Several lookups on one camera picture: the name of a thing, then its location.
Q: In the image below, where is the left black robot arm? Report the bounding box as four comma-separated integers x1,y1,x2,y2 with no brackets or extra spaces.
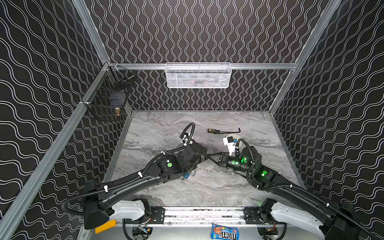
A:
61,123,207,230

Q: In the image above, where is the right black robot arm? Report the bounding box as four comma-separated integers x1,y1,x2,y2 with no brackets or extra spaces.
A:
216,137,377,240

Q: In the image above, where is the black yellow pry tool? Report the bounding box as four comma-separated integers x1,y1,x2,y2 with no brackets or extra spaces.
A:
207,128,241,135

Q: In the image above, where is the m&m candy bag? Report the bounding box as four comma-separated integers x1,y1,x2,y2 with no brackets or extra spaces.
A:
211,224,240,240

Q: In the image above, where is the white mesh basket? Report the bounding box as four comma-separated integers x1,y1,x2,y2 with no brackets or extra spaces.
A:
165,62,232,89

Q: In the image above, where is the brass item in basket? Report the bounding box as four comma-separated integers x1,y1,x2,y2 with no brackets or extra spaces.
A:
115,108,121,117

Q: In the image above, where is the yellow block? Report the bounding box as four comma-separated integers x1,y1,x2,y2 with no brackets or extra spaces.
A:
95,220,118,234

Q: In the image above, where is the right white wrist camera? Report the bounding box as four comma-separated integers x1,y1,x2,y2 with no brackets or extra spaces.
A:
223,136,236,156

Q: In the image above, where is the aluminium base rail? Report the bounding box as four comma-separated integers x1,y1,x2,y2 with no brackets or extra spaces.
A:
85,205,326,227

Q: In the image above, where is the black wire basket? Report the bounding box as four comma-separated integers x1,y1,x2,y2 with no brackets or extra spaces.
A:
86,66,136,123

